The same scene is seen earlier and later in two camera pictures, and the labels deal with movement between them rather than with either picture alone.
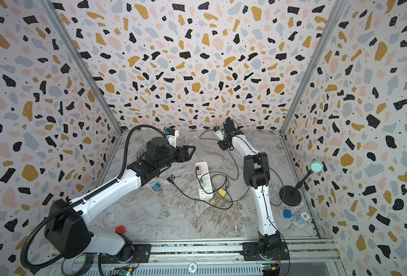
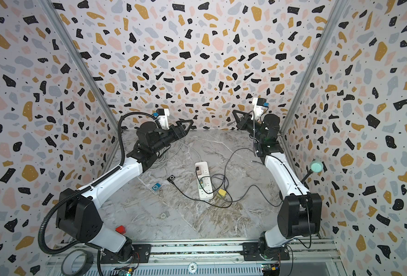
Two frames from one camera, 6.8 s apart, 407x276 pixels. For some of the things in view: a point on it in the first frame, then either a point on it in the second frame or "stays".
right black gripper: x=223 y=147 -> x=248 y=123
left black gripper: x=181 y=150 -> x=182 y=129
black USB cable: x=225 y=181 stays
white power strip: x=204 y=181 stays
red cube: x=121 y=229 stays
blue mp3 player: x=156 y=186 stays
